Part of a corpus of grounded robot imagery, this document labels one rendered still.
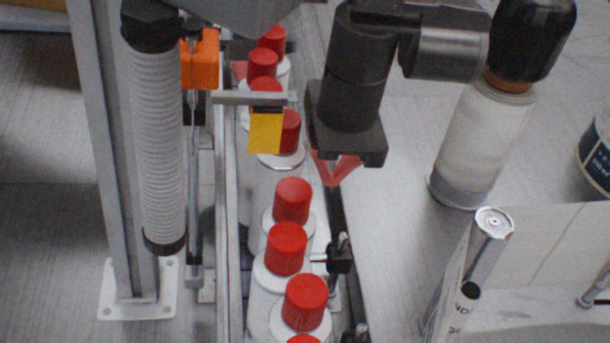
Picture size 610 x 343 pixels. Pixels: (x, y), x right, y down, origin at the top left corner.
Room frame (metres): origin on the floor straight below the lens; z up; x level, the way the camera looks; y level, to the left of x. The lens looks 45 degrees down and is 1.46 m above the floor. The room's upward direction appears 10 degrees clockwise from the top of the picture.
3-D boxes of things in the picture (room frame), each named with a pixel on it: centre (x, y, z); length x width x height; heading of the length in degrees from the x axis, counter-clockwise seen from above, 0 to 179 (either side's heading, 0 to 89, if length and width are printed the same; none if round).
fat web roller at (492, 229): (0.38, -0.18, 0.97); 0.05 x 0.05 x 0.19
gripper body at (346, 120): (0.44, -0.03, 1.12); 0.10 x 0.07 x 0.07; 13
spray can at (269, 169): (0.45, 0.03, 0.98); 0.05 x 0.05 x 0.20
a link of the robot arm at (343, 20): (0.44, -0.04, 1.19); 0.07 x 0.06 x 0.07; 98
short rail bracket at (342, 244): (0.43, -0.06, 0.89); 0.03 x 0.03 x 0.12; 13
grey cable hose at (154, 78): (0.29, 0.10, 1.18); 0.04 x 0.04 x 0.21
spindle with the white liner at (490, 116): (0.61, -0.22, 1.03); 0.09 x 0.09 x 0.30
